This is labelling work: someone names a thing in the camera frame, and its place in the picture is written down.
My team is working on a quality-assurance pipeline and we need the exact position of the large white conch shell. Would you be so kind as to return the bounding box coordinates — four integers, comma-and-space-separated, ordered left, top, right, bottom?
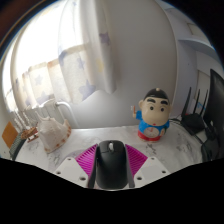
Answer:
34, 111, 73, 154

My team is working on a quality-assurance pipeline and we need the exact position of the dark keyboard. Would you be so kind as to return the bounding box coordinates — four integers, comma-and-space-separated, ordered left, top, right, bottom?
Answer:
9, 138, 28, 161

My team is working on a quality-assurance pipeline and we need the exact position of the black router with antennas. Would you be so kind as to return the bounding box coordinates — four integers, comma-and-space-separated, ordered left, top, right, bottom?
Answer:
179, 86, 211, 136

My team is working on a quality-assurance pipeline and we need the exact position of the white metal tube rail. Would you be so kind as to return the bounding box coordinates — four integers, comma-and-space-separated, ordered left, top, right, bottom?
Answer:
33, 99, 81, 129

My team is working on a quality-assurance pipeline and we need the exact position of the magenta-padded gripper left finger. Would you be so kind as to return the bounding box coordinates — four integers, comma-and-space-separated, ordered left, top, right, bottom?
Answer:
53, 143, 99, 189

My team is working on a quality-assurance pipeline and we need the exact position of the wooden model sailing ship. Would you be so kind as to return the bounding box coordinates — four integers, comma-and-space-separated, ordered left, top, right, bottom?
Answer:
9, 109, 39, 143

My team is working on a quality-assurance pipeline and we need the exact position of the orange brown board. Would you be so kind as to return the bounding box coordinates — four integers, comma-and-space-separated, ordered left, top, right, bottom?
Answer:
1, 120, 19, 149

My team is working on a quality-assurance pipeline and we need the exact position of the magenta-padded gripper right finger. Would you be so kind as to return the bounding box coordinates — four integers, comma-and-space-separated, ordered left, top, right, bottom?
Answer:
124, 143, 172, 188

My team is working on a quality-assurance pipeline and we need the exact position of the white wall shelf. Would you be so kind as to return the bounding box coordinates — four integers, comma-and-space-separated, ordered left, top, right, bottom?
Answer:
178, 19, 218, 61

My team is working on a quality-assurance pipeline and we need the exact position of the white star print curtain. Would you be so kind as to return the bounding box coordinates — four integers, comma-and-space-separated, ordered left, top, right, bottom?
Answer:
4, 0, 118, 113

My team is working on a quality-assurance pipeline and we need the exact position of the cartoon boy clock figurine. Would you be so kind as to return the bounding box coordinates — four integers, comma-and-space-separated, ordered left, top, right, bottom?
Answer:
130, 87, 172, 143

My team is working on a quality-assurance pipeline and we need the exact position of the black computer monitor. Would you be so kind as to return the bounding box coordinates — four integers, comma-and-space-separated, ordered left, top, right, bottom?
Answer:
201, 68, 224, 163

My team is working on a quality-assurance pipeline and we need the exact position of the black computer mouse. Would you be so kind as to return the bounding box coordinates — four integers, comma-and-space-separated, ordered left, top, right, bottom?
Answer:
95, 139, 130, 190

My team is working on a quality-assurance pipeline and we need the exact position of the white printed tablecloth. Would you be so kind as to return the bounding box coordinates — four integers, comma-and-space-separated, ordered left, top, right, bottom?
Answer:
14, 124, 204, 174

